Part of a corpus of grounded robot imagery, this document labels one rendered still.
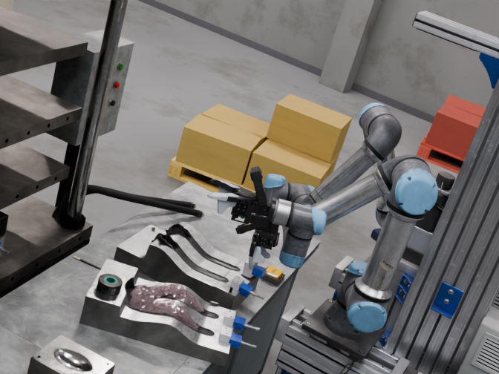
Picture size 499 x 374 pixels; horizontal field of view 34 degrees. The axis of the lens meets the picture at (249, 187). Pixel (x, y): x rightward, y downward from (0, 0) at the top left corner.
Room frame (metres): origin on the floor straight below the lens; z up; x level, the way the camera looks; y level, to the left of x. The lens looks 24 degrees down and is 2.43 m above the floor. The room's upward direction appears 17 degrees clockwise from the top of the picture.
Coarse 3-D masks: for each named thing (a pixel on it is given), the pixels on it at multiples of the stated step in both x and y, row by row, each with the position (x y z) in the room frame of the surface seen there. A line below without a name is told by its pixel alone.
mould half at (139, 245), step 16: (128, 240) 2.75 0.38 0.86; (144, 240) 2.78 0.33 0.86; (160, 240) 2.69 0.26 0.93; (176, 240) 2.73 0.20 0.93; (128, 256) 2.66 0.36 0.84; (144, 256) 2.66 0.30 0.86; (160, 256) 2.63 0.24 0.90; (176, 256) 2.65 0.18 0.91; (192, 256) 2.71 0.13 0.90; (224, 256) 2.81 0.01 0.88; (144, 272) 2.64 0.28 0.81; (160, 272) 2.62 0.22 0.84; (176, 272) 2.61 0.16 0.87; (192, 272) 2.62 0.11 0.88; (224, 272) 2.68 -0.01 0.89; (240, 272) 2.71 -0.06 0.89; (192, 288) 2.58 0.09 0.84; (208, 288) 2.57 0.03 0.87; (224, 288) 2.57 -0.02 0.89; (224, 304) 2.55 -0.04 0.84
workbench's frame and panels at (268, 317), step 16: (288, 288) 3.29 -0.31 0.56; (272, 304) 3.08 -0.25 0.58; (256, 320) 2.89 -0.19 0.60; (272, 320) 3.18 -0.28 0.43; (256, 336) 2.99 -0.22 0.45; (272, 336) 3.31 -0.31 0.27; (240, 352) 2.80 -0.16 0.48; (256, 352) 3.10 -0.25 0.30; (208, 368) 2.22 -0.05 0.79; (224, 368) 2.64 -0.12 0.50; (240, 368) 2.89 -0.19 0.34; (256, 368) 3.21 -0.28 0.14
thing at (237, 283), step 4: (236, 276) 2.63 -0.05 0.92; (232, 280) 2.59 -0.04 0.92; (236, 280) 2.60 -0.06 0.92; (240, 280) 2.61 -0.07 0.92; (244, 280) 2.63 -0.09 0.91; (232, 284) 2.59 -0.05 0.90; (236, 284) 2.59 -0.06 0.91; (240, 284) 2.58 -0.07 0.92; (244, 284) 2.61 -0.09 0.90; (236, 288) 2.58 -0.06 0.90; (240, 288) 2.58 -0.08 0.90; (244, 288) 2.59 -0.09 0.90; (248, 288) 2.59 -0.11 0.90; (252, 288) 2.61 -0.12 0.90; (240, 292) 2.58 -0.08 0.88; (244, 292) 2.58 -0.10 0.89; (248, 292) 2.57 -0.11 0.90; (252, 292) 2.59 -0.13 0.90; (256, 296) 2.58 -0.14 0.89; (260, 296) 2.58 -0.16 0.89
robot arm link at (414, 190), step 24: (408, 168) 2.18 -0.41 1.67; (408, 192) 2.12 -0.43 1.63; (432, 192) 2.12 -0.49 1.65; (408, 216) 2.13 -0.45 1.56; (384, 240) 2.15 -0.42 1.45; (384, 264) 2.14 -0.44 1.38; (360, 288) 2.15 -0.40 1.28; (384, 288) 2.15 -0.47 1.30; (360, 312) 2.11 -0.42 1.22; (384, 312) 2.13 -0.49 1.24
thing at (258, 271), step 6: (246, 264) 2.70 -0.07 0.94; (252, 264) 2.69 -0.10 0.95; (246, 270) 2.69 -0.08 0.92; (252, 270) 2.69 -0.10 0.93; (258, 270) 2.69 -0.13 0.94; (264, 270) 2.70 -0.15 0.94; (246, 276) 2.69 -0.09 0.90; (258, 276) 2.68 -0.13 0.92; (270, 276) 2.69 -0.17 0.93; (276, 276) 2.68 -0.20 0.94
